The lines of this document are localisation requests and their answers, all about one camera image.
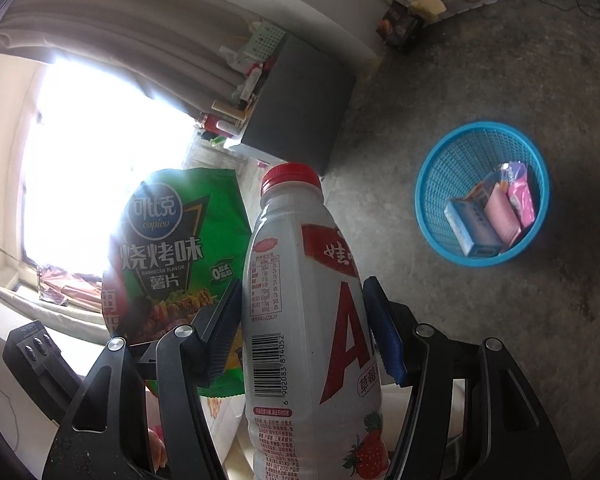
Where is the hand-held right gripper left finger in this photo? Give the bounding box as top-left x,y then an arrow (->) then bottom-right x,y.
40,277 -> 243,480

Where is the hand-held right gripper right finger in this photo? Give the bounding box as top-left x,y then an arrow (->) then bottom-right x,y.
361,276 -> 566,480

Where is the white red-capped drink bottle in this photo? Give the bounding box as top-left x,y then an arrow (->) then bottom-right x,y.
241,161 -> 388,480

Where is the green chips bag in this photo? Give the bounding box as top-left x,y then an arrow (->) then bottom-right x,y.
101,167 -> 253,400

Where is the blue mesh plastic basket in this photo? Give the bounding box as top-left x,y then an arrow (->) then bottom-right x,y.
414,121 -> 551,266

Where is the blue carton box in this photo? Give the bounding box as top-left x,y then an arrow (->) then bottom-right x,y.
444,197 -> 501,259

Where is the pink ribbed packet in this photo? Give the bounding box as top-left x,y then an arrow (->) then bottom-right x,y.
482,191 -> 523,246

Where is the orange striped packet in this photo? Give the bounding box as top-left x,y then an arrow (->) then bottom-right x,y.
467,170 -> 508,206

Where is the pink purple packet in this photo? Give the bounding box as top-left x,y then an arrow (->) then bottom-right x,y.
500,160 -> 535,228

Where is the cream flat box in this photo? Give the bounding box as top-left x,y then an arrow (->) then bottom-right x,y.
211,100 -> 246,121

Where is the dark grey cabinet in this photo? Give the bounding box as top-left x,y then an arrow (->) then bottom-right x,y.
240,35 -> 357,177

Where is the green perforated plastic tray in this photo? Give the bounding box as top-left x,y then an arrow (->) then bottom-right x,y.
247,20 -> 287,63

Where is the brown printed box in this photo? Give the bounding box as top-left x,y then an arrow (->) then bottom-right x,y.
377,0 -> 423,53

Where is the beige curtain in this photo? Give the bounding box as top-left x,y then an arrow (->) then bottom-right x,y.
0,0 -> 261,113

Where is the yellow sponge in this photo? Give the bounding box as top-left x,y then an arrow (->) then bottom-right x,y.
410,0 -> 448,23

